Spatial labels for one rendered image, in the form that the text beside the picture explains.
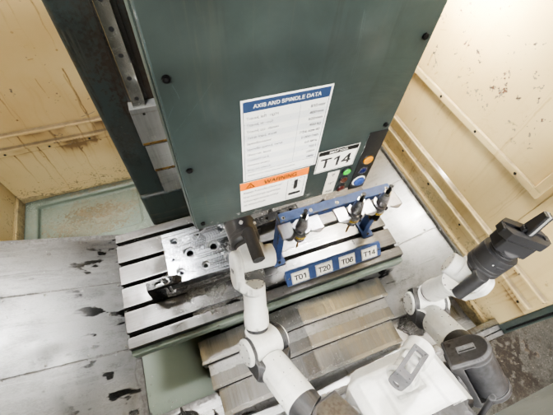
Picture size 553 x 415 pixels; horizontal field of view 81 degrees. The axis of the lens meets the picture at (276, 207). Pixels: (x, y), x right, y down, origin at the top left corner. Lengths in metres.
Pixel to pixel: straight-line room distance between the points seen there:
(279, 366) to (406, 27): 0.81
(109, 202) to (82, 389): 1.00
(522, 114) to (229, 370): 1.44
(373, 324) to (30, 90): 1.79
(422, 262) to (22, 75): 1.93
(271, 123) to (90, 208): 1.70
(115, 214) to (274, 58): 1.70
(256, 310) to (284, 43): 0.69
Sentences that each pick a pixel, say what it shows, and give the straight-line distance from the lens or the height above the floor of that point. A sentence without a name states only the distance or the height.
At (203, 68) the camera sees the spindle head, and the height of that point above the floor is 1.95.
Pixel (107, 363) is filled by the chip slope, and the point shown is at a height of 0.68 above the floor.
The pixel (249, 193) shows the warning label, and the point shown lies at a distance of 0.70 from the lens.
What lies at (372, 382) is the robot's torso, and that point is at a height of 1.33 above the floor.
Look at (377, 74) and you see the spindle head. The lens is 0.62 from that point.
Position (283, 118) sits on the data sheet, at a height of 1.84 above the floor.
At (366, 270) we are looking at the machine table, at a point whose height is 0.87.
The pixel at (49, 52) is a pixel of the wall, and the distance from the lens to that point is 1.66.
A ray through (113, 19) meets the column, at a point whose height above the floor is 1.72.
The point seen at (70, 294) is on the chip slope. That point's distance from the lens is 1.76.
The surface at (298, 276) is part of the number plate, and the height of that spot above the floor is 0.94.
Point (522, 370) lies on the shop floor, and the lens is 2.81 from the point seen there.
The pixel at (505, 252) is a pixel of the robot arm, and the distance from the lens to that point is 0.96.
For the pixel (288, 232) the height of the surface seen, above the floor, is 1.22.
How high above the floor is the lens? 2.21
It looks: 57 degrees down
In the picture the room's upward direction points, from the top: 6 degrees clockwise
